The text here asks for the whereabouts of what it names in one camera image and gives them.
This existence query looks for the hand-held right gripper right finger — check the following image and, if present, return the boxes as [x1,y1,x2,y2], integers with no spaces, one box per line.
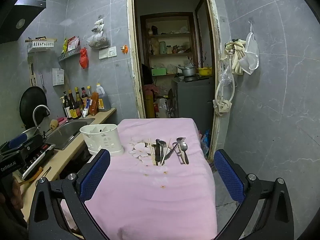
[214,149,294,240]

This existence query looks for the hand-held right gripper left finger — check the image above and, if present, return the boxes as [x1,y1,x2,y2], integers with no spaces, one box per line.
[28,149,112,240]

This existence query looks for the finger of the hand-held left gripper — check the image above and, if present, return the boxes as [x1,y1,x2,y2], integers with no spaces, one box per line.
[19,134,44,161]
[0,133,29,153]

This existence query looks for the white plastic utensil holder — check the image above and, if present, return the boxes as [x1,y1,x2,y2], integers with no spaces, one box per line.
[79,124,125,156]

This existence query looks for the person's left hand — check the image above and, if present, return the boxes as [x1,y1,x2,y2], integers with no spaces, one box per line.
[11,177,25,209]

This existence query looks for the metal bowl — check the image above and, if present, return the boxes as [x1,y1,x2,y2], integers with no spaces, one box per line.
[17,127,41,141]

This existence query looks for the black induction cooker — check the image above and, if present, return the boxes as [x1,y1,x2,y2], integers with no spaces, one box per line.
[21,143,56,181]

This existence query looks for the black wok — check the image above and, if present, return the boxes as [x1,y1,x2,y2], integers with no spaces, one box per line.
[19,86,48,128]

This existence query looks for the steel sink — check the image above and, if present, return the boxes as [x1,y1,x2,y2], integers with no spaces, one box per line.
[46,118,96,151]

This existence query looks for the metal faucet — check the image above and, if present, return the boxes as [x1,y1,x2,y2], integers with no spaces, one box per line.
[32,104,51,131]

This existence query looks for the blue snack packet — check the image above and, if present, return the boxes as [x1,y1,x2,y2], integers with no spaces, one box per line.
[200,129,212,156]

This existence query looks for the dark pump sauce bottle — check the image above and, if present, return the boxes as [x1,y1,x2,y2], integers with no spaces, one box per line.
[62,91,73,119]

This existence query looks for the soy sauce bottle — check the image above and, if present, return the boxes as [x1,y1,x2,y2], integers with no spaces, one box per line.
[68,90,78,119]

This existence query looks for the wooden chopstick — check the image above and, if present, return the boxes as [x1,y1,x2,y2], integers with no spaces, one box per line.
[147,138,154,166]
[161,138,172,166]
[150,138,156,166]

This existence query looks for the pink floral blanket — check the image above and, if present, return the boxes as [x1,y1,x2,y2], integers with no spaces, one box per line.
[60,118,217,240]

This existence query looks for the yellow capped sauce bottle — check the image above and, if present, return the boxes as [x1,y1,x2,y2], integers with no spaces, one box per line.
[74,87,83,117]

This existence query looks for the hanging wooden utensil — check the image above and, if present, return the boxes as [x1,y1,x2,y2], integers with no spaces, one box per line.
[28,56,37,87]

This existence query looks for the orange seasoning packet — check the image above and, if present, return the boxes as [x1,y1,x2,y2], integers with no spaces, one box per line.
[89,92,99,116]

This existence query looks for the beige knotted rag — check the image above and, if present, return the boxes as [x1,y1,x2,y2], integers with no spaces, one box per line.
[213,99,233,117]

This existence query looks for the large oil jug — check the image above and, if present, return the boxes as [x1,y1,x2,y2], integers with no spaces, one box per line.
[96,83,111,112]

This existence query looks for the white paper notice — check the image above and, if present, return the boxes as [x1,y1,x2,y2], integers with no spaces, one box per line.
[52,68,65,87]

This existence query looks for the grey washing machine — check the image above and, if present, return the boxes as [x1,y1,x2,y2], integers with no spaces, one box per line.
[171,76,215,133]

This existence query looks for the yellow gas cylinder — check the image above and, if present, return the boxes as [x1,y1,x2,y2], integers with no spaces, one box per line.
[144,90,156,119]

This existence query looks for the pink cloth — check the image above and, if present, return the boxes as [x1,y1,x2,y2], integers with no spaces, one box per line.
[143,84,161,96]

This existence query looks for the crumpled clear plastic bag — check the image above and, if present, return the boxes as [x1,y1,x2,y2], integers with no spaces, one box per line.
[218,64,234,86]

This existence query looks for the red plastic bag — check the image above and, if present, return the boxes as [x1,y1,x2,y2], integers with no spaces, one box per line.
[79,47,89,69]

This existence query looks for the yellow plastic basin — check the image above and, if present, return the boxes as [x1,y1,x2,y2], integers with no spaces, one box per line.
[196,66,213,77]

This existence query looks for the black backpack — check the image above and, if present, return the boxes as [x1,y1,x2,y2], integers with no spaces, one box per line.
[141,63,154,86]

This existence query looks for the red snack packet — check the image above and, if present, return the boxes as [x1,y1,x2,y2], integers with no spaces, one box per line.
[67,36,80,50]

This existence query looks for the metal cooking pot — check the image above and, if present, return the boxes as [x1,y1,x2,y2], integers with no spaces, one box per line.
[177,64,197,78]

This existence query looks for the green box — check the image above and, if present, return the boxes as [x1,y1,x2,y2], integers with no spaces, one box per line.
[151,67,167,77]

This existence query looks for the cream rubber gloves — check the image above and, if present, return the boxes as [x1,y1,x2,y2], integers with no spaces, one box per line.
[223,38,247,76]

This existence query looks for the hanging clear plastic bag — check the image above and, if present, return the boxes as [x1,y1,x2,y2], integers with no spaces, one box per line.
[86,16,110,49]

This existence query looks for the white mesh bag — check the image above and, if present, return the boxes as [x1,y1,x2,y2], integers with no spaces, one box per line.
[239,31,260,76]

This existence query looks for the black range hood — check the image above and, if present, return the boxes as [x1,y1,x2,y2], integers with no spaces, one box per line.
[0,0,48,44]

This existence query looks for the wooden shelf unit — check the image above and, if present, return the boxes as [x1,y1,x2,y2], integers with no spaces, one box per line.
[139,12,198,76]

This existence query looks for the black handled kitchen utensil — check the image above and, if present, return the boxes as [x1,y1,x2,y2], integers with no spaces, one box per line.
[164,142,178,161]

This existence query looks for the white hose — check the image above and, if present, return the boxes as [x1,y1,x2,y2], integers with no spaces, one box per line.
[215,50,237,103]

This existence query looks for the white wall rack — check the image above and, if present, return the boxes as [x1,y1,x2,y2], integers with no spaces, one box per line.
[25,37,57,54]

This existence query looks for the metal wall shelf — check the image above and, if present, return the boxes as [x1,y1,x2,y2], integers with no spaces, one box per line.
[58,45,82,62]

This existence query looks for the white wall socket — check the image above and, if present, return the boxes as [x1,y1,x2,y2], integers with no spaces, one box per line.
[99,46,117,60]

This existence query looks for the worn door frame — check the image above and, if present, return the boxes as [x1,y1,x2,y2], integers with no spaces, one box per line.
[126,0,223,161]

